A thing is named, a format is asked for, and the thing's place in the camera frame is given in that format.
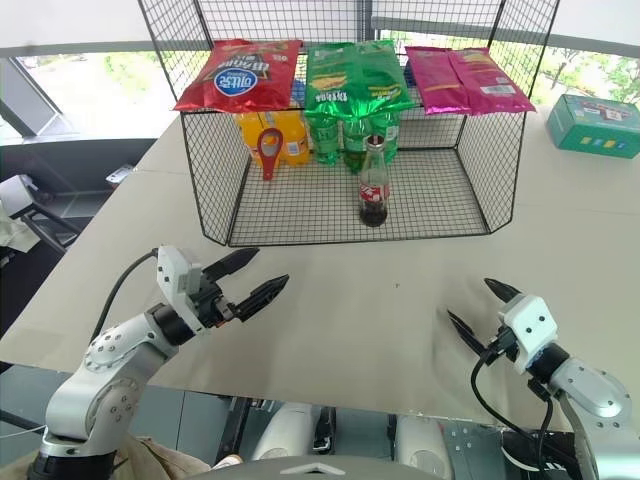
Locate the perforated metal plate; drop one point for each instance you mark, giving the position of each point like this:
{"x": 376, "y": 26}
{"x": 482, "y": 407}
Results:
{"x": 472, "y": 450}

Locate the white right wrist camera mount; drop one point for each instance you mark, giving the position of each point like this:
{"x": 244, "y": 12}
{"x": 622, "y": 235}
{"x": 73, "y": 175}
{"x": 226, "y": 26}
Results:
{"x": 532, "y": 325}

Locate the magenta chip bag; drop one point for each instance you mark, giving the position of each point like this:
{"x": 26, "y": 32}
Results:
{"x": 432, "y": 80}
{"x": 492, "y": 82}

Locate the green soda plastic bottle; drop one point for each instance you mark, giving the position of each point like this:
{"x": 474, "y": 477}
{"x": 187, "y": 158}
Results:
{"x": 322, "y": 140}
{"x": 357, "y": 132}

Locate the beige cloth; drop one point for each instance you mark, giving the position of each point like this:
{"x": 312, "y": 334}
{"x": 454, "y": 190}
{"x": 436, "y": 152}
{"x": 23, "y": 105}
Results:
{"x": 150, "y": 460}

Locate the glass cola bottle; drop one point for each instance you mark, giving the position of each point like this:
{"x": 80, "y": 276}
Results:
{"x": 374, "y": 195}

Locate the orange bottle opener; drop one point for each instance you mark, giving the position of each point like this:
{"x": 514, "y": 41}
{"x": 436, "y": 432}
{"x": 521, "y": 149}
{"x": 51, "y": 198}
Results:
{"x": 270, "y": 160}

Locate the blue packet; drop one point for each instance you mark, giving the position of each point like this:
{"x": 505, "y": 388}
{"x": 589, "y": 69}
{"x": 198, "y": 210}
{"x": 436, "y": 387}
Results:
{"x": 298, "y": 95}

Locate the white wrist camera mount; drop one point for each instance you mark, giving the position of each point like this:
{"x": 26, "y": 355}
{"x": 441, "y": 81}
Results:
{"x": 532, "y": 325}
{"x": 172, "y": 272}

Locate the green chip bag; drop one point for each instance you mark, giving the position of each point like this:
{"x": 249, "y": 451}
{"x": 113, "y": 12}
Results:
{"x": 350, "y": 80}

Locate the green cardboard box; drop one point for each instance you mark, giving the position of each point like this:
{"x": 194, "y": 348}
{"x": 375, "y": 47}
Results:
{"x": 590, "y": 125}

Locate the white rounded robot leg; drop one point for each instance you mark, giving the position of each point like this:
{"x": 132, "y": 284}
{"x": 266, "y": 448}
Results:
{"x": 282, "y": 430}
{"x": 422, "y": 445}

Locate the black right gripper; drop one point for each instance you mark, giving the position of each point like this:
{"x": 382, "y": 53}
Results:
{"x": 497, "y": 344}

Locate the white box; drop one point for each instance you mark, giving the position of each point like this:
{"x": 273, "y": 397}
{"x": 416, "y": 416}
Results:
{"x": 15, "y": 196}

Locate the orange soda plastic bottle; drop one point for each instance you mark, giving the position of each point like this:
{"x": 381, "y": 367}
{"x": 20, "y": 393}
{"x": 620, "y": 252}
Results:
{"x": 295, "y": 142}
{"x": 247, "y": 137}

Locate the grey slanted board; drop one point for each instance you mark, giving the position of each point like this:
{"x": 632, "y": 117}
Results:
{"x": 30, "y": 100}

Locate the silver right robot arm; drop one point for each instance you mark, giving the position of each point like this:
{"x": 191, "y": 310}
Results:
{"x": 595, "y": 390}

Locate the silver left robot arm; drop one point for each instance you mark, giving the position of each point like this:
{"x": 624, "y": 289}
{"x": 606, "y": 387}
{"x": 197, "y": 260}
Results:
{"x": 100, "y": 380}

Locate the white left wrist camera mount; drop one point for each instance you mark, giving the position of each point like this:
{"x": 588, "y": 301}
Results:
{"x": 172, "y": 272}

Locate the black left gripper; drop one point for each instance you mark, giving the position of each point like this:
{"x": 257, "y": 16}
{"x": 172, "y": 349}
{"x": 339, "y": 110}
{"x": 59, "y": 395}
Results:
{"x": 212, "y": 305}

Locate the red chip bag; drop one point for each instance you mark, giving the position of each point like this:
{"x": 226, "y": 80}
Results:
{"x": 235, "y": 75}

